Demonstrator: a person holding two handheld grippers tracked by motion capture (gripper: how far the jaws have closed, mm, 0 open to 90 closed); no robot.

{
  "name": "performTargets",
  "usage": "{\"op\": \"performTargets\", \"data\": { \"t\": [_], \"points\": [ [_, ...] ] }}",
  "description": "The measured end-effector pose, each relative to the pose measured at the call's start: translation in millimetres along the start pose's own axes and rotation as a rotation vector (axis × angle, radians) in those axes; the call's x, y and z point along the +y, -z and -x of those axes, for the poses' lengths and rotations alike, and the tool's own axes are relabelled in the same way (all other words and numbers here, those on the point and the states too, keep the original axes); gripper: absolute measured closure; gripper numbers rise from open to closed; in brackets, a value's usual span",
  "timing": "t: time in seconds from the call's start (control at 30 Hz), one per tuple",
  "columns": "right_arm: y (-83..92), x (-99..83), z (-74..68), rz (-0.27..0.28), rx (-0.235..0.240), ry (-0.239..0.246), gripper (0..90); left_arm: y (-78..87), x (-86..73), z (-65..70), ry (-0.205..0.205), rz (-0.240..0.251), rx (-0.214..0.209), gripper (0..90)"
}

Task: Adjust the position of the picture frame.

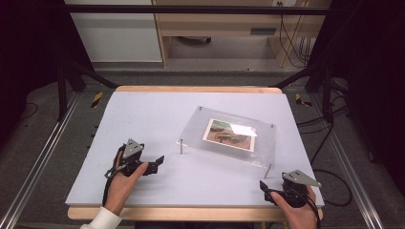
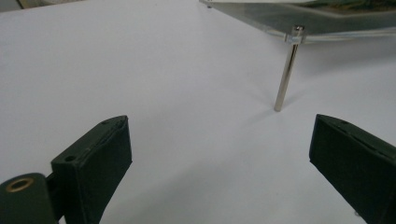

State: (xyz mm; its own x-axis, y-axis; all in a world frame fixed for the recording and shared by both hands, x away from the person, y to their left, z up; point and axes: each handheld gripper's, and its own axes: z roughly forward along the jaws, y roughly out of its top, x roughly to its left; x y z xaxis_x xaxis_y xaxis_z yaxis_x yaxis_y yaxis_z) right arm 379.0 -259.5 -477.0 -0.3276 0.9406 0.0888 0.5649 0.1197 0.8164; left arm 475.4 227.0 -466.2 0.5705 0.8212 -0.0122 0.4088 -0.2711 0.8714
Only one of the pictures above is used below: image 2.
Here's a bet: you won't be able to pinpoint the clear acrylic stand, metal legs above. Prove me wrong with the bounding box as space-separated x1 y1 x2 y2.
199 0 396 113

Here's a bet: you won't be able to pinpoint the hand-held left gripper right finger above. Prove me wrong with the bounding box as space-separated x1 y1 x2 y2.
308 113 396 224

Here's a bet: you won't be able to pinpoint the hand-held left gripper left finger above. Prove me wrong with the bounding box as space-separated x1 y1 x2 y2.
50 115 133 224

